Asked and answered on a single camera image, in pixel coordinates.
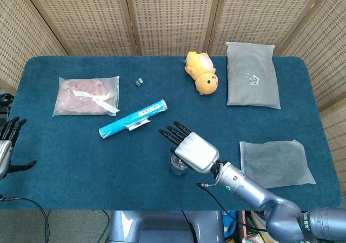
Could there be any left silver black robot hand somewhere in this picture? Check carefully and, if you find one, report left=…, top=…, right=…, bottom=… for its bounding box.
left=0, top=116, right=38, bottom=180

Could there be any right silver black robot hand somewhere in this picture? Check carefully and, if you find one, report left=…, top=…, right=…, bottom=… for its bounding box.
left=158, top=121, right=221, bottom=174

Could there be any clear glass jar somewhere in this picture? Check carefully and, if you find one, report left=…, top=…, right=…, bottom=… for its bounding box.
left=169, top=154, right=189, bottom=177

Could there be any dark equipment beside table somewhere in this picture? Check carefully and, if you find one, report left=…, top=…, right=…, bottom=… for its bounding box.
left=0, top=92, right=14, bottom=122

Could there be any teal rolled tube package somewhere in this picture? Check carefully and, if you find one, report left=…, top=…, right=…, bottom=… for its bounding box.
left=98, top=99, right=168, bottom=140

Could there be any blue table mat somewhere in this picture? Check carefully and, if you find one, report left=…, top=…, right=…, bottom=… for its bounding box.
left=0, top=55, right=343, bottom=212

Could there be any blue packet on floor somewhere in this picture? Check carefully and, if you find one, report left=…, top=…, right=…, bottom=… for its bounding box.
left=222, top=210, right=238, bottom=239

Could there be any small grey frosted bag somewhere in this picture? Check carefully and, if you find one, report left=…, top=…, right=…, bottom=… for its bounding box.
left=239, top=139, right=317, bottom=190

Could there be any yellow plush toy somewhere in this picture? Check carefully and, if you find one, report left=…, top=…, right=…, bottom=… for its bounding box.
left=184, top=51, right=219, bottom=96

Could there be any grey-blue robot torso base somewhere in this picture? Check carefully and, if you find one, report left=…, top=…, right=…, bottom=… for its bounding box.
left=107, top=210, right=225, bottom=243

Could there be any large grey frosted bag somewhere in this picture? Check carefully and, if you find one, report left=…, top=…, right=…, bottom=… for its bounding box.
left=225, top=42, right=282, bottom=110

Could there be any pink clothing in clear bag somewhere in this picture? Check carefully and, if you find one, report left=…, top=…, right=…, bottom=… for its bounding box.
left=52, top=76, right=121, bottom=117

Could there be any pile of papers and boxes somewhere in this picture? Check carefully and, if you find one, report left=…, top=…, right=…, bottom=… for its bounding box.
left=237, top=210, right=272, bottom=243

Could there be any woven bamboo folding screen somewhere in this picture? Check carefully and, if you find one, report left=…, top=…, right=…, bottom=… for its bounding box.
left=0, top=0, right=346, bottom=195

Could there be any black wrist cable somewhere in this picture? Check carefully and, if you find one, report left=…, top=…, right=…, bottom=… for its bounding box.
left=196, top=182, right=268, bottom=232

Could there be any black floor cable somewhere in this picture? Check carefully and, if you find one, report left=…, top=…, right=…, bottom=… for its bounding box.
left=0, top=194, right=52, bottom=243

